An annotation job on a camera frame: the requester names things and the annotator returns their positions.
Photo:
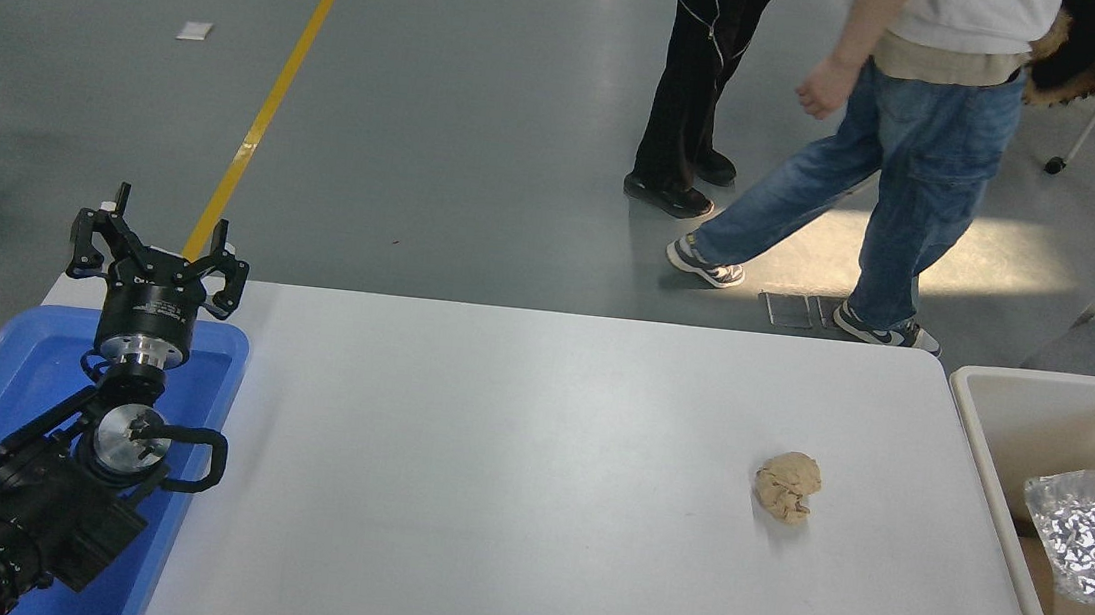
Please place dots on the metal floor outlet plate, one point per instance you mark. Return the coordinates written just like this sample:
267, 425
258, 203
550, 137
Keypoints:
788, 313
829, 309

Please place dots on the person's hand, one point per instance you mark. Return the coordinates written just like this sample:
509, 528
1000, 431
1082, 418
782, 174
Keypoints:
827, 88

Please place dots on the blue plastic tray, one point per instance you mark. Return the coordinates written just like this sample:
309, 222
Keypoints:
19, 367

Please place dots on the white paper scrap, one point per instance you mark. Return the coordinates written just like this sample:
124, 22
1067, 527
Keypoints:
194, 30

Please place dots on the person's forearm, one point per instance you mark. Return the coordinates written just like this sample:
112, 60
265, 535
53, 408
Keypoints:
871, 22

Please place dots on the crumpled tan paper ball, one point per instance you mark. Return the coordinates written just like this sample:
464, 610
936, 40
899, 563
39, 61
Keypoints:
788, 486

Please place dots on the person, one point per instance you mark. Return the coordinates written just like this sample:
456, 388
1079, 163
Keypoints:
701, 71
924, 153

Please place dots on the white-legged wheeled chair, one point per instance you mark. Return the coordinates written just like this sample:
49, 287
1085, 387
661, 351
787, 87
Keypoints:
1081, 138

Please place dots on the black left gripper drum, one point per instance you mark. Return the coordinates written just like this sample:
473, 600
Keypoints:
151, 305

